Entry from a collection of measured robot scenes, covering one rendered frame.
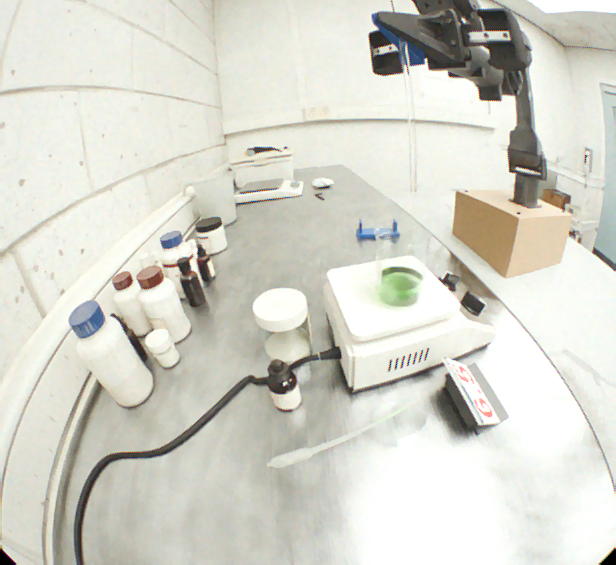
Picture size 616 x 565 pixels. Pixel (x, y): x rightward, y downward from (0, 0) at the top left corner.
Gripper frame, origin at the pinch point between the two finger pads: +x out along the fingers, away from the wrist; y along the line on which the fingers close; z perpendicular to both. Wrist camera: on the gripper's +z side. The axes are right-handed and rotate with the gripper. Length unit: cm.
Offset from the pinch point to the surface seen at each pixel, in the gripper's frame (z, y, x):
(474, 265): -34.1, -4.5, -26.9
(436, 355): -31.6, 5.4, -0.4
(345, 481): -35.1, 10.0, 14.6
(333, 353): -31.4, -1.9, 8.2
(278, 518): -35.3, 10.6, 21.5
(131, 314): -30.9, -22.4, 30.9
